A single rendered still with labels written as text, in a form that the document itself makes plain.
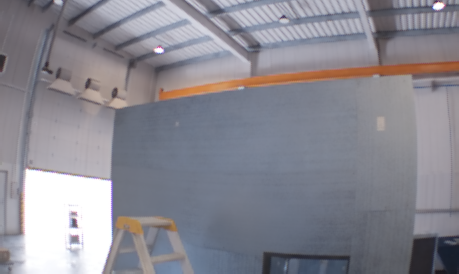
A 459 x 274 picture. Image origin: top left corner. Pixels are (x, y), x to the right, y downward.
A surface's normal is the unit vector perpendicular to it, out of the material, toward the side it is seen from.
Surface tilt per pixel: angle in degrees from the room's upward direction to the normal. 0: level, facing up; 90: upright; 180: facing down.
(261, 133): 90
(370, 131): 90
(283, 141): 90
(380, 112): 90
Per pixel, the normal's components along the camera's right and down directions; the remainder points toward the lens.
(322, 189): -0.49, -0.19
